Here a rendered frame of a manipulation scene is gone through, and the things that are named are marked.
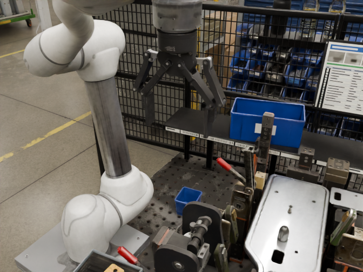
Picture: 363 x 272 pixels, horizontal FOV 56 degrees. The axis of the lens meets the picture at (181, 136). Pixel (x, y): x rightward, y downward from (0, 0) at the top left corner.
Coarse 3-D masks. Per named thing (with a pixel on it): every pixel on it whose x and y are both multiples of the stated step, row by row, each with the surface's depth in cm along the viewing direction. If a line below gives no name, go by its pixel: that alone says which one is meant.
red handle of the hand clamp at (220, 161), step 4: (220, 160) 117; (220, 164) 118; (224, 164) 117; (228, 164) 118; (224, 168) 118; (228, 168) 117; (232, 168) 118; (232, 172) 118; (236, 172) 118; (236, 176) 118; (240, 176) 118; (240, 180) 118; (244, 180) 118; (244, 184) 118
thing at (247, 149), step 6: (240, 150) 113; (246, 150) 110; (252, 150) 111; (258, 150) 110; (246, 156) 111; (252, 156) 113; (258, 156) 110; (246, 162) 112; (252, 162) 114; (246, 168) 113; (252, 168) 116; (246, 174) 114; (252, 174) 117; (246, 180) 115; (252, 180) 115; (246, 186) 117; (252, 186) 116
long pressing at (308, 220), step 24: (264, 192) 125; (288, 192) 125; (312, 192) 125; (264, 216) 115; (288, 216) 115; (312, 216) 115; (264, 240) 106; (288, 240) 106; (312, 240) 106; (264, 264) 98; (288, 264) 98; (312, 264) 98
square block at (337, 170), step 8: (328, 160) 133; (336, 160) 132; (328, 168) 129; (336, 168) 128; (344, 168) 128; (328, 176) 130; (336, 176) 129; (344, 176) 128; (328, 184) 132; (336, 184) 131; (344, 184) 129; (328, 208) 137; (336, 208) 136; (328, 216) 141; (328, 224) 141; (328, 232) 142
